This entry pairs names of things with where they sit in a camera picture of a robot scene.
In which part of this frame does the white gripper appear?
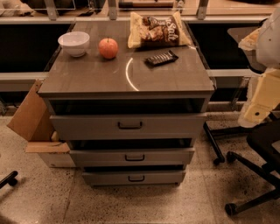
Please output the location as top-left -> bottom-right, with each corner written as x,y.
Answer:
238,28 -> 280,128

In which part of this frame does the grey top drawer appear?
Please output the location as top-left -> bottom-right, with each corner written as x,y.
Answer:
50,114 -> 206,140

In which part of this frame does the grey drawer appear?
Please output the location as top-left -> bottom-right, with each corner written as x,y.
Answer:
70,148 -> 194,167
50,114 -> 206,140
82,170 -> 186,186

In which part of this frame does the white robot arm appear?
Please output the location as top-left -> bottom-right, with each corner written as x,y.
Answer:
238,8 -> 280,128

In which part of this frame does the grey middle drawer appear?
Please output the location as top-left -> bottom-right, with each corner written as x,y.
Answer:
70,148 -> 194,167

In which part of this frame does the grey drawer cabinet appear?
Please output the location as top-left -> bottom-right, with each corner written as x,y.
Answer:
38,21 -> 214,173

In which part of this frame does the grey bottom drawer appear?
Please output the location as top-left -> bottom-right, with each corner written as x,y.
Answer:
82,170 -> 186,186

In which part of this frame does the open cardboard box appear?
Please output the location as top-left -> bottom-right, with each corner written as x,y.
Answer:
6,79 -> 76,169

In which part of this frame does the black office chair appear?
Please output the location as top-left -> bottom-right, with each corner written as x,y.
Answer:
224,116 -> 280,217

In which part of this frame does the black chair base behind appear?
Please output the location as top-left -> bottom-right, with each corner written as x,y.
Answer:
203,122 -> 252,166

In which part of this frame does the dark chocolate bar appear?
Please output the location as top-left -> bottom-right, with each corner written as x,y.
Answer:
144,51 -> 179,67

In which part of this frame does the chip bag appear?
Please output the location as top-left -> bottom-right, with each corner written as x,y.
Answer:
128,12 -> 191,48

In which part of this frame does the red apple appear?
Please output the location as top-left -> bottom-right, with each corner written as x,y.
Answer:
98,38 -> 118,60

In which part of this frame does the white bowl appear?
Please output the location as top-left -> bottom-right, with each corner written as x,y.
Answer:
58,31 -> 90,57

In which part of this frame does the black chair leg left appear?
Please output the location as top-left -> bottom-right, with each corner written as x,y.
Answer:
0,171 -> 18,189

